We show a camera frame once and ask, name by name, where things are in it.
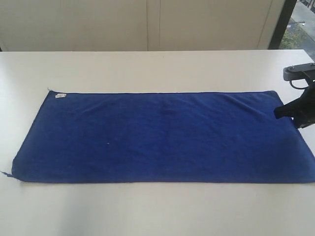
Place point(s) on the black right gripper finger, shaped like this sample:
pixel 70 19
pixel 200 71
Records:
pixel 292 109

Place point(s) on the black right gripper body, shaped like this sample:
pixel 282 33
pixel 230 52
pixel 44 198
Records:
pixel 306 106

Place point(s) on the blue microfiber towel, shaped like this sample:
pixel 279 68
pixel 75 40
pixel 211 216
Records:
pixel 219 137

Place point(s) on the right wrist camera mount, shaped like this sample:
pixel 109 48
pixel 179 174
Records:
pixel 299 72

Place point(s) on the dark window frame post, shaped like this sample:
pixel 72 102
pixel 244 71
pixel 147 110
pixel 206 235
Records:
pixel 282 23

